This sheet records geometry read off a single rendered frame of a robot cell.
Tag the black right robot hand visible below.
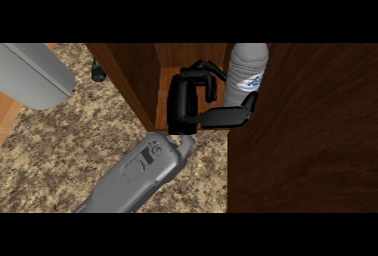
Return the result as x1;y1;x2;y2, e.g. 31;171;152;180
166;59;260;136

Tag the clear plastic water bottle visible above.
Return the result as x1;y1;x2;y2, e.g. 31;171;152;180
222;43;272;109

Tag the brown wooden cabinet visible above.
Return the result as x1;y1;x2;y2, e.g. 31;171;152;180
84;43;233;132

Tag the dark wooden cabinet door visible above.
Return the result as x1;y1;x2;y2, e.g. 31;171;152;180
226;43;378;214

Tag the dark green glass bottle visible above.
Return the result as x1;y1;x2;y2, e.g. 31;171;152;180
90;57;108;83

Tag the pale wooden board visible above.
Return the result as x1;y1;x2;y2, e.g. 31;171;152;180
0;91;25;148

